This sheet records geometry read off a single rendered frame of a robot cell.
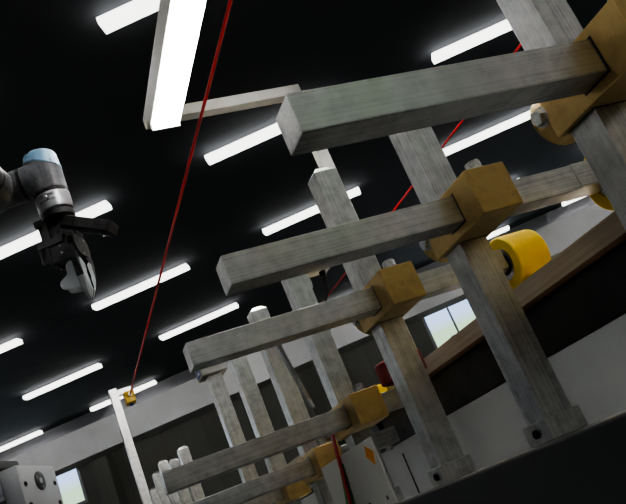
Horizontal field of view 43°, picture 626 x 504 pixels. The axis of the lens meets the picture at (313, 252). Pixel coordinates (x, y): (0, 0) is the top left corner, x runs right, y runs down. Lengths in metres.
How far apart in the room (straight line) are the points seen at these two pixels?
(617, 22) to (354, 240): 0.31
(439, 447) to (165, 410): 10.96
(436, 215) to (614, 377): 0.37
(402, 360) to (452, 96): 0.56
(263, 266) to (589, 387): 0.54
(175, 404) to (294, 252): 11.18
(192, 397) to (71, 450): 1.94
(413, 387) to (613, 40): 0.57
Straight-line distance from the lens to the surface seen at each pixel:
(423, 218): 0.81
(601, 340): 1.08
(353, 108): 0.53
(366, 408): 1.23
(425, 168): 0.89
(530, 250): 1.14
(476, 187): 0.81
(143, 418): 12.06
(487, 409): 1.34
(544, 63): 0.62
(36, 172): 1.83
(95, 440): 12.32
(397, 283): 1.02
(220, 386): 2.05
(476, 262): 0.86
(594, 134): 0.68
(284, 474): 1.47
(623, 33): 0.64
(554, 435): 0.83
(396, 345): 1.07
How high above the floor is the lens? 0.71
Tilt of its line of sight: 18 degrees up
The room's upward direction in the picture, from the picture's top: 23 degrees counter-clockwise
